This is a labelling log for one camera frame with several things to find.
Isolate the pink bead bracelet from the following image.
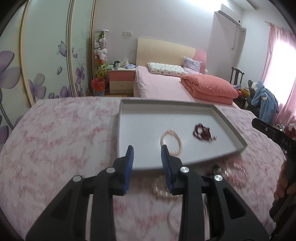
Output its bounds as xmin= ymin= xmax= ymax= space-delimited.
xmin=223 ymin=158 xmax=249 ymax=188

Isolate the black bead bracelet with pearl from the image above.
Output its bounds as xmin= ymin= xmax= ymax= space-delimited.
xmin=203 ymin=164 xmax=224 ymax=178

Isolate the white pearl bracelet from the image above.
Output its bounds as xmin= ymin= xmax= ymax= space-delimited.
xmin=151 ymin=176 xmax=183 ymax=200

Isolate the dark red bead necklace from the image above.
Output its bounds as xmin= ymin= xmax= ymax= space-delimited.
xmin=193 ymin=123 xmax=218 ymax=142

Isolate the small pink pearl bracelet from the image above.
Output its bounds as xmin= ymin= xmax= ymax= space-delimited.
xmin=159 ymin=129 xmax=183 ymax=157

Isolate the thin silver bangle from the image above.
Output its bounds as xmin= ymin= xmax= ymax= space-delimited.
xmin=168 ymin=200 xmax=210 ymax=239

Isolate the right hand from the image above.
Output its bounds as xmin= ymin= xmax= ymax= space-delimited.
xmin=273 ymin=161 xmax=288 ymax=201

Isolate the pink curtain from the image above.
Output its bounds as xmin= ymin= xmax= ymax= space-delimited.
xmin=261 ymin=22 xmax=295 ymax=125

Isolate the blue bathrobe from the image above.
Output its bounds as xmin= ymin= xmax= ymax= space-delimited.
xmin=251 ymin=81 xmax=279 ymax=125

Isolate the pink floral tablecloth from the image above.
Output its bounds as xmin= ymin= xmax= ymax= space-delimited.
xmin=1 ymin=97 xmax=285 ymax=240

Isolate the dark wooden chair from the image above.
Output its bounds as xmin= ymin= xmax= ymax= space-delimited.
xmin=230 ymin=67 xmax=245 ymax=85

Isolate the grey cardboard tray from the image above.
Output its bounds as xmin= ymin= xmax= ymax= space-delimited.
xmin=117 ymin=98 xmax=247 ymax=171

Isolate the folded salmon duvet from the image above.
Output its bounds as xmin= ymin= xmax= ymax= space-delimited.
xmin=181 ymin=74 xmax=239 ymax=105

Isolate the lilac small pillow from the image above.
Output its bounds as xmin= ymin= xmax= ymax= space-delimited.
xmin=183 ymin=57 xmax=202 ymax=74

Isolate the white air conditioner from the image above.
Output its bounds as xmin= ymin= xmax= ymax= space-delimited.
xmin=215 ymin=4 xmax=242 ymax=27

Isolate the floral white pillow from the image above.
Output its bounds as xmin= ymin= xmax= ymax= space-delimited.
xmin=147 ymin=62 xmax=188 ymax=77

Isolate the red waste bin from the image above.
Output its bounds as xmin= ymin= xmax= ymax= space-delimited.
xmin=91 ymin=77 xmax=106 ymax=96

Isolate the pink beige nightstand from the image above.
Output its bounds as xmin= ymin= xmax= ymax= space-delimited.
xmin=108 ymin=68 xmax=136 ymax=94

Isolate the bed with beige headboard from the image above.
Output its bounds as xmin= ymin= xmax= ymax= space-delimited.
xmin=133 ymin=37 xmax=240 ymax=106

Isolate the white mug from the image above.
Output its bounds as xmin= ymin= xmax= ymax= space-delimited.
xmin=114 ymin=61 xmax=121 ymax=69

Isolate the sliding glass wardrobe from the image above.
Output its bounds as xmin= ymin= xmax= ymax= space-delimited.
xmin=1 ymin=0 xmax=95 ymax=144

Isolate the plush toy display tube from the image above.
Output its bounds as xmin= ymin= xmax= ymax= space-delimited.
xmin=93 ymin=29 xmax=109 ymax=78

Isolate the wall socket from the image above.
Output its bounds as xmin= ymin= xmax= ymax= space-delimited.
xmin=122 ymin=31 xmax=133 ymax=36

